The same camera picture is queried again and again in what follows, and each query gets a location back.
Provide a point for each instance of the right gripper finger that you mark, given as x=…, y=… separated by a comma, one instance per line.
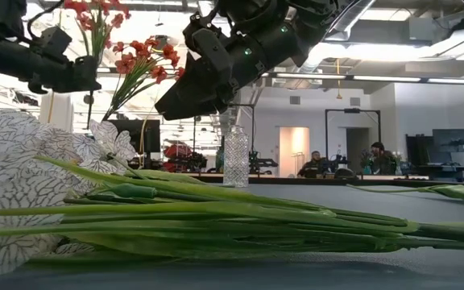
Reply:
x=191, y=100

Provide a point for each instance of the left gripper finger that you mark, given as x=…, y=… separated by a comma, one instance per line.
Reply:
x=87, y=74

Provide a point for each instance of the large white flower bunch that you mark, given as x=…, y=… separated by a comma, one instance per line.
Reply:
x=175, y=209

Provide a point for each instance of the yellow artificial tulip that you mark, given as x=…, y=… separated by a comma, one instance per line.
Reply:
x=457, y=192

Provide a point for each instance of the black background robot arm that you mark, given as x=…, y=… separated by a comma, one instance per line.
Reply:
x=262, y=164

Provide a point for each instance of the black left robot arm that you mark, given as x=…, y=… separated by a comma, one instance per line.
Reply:
x=2, y=56

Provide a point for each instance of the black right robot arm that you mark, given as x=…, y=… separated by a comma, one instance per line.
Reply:
x=296, y=24

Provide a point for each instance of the clear cut-glass vase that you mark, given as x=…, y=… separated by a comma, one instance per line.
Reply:
x=236, y=161

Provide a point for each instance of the red machine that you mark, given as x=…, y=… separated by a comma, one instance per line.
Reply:
x=177, y=155

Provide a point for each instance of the black monitor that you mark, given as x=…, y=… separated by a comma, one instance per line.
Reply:
x=135, y=133

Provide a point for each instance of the long ceiling light bar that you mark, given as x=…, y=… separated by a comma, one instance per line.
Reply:
x=312, y=76

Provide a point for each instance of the person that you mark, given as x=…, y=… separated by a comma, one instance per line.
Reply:
x=383, y=161
x=311, y=165

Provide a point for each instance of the dark desk with monitors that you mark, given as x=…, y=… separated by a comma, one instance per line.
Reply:
x=453, y=153

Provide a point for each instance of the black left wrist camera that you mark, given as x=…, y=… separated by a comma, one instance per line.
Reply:
x=56, y=40

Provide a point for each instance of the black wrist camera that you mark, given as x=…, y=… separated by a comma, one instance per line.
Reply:
x=56, y=40
x=212, y=52

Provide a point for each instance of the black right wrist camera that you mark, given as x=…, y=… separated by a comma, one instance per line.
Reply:
x=212, y=52

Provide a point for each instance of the black gantry frame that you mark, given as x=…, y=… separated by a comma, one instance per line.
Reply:
x=252, y=133
x=353, y=110

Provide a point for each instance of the silver round ventilation duct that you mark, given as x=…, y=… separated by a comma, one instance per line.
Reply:
x=349, y=16

